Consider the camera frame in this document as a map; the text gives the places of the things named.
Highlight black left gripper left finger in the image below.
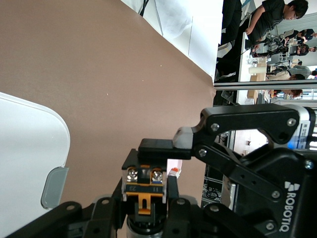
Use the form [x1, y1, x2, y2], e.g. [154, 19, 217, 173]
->
[4, 183, 127, 238]

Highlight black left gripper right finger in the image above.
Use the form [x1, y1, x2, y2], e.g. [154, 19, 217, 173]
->
[162, 175, 206, 238]

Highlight person in black shirt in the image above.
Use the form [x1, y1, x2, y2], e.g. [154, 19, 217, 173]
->
[244, 0, 310, 43]

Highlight person in grey shirt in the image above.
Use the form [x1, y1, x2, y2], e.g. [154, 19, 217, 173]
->
[267, 64, 317, 81]

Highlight aluminium frame post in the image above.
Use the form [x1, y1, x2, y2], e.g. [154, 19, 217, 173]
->
[213, 81, 317, 90]

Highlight orange black push-button switch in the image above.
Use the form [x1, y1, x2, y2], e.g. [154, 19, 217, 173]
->
[121, 148, 169, 238]

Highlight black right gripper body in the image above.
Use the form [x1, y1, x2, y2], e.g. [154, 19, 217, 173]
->
[237, 146, 317, 238]

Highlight person in dark blue shirt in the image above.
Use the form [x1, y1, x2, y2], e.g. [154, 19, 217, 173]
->
[296, 28, 317, 41]

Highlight white lidded storage box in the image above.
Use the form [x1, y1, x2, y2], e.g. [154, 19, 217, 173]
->
[0, 91, 71, 238]

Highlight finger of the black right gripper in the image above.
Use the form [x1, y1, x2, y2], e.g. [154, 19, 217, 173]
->
[138, 103, 302, 208]
[200, 202, 280, 238]

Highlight white partition panel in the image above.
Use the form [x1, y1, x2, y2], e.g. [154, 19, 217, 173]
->
[120, 0, 225, 77]

